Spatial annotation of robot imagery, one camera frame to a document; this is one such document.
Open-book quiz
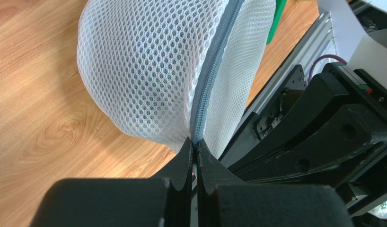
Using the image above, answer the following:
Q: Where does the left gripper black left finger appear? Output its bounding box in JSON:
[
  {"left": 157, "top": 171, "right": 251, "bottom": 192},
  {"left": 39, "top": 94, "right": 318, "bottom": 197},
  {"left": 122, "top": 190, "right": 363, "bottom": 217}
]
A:
[{"left": 31, "top": 139, "right": 193, "bottom": 227}]

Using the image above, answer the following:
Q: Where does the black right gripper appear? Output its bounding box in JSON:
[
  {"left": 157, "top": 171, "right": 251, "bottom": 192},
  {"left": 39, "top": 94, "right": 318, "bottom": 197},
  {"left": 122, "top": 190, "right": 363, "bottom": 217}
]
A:
[{"left": 221, "top": 63, "right": 387, "bottom": 218}]

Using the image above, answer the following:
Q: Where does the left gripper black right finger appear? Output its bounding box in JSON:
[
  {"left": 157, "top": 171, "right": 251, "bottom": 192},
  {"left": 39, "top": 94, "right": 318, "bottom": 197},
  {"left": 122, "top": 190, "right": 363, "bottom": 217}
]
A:
[{"left": 196, "top": 141, "right": 353, "bottom": 227}]

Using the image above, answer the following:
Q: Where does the white mesh laundry bag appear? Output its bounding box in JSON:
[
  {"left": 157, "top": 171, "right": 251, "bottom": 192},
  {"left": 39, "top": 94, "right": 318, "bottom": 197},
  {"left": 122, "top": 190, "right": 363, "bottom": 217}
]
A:
[{"left": 77, "top": 0, "right": 276, "bottom": 158}]

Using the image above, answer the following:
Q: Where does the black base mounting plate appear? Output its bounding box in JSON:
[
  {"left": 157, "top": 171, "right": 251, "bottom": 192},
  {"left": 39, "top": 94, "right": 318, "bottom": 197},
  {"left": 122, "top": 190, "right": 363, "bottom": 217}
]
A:
[{"left": 219, "top": 65, "right": 307, "bottom": 167}]

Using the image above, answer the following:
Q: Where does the green plastic tray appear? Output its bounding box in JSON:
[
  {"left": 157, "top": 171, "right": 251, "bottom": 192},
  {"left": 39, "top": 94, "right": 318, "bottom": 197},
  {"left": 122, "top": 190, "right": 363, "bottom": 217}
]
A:
[{"left": 266, "top": 0, "right": 287, "bottom": 44}]

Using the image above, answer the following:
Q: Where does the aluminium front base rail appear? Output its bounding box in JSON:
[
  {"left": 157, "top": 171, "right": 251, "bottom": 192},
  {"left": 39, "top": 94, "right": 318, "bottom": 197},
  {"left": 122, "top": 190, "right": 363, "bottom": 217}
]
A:
[{"left": 244, "top": 12, "right": 336, "bottom": 117}]

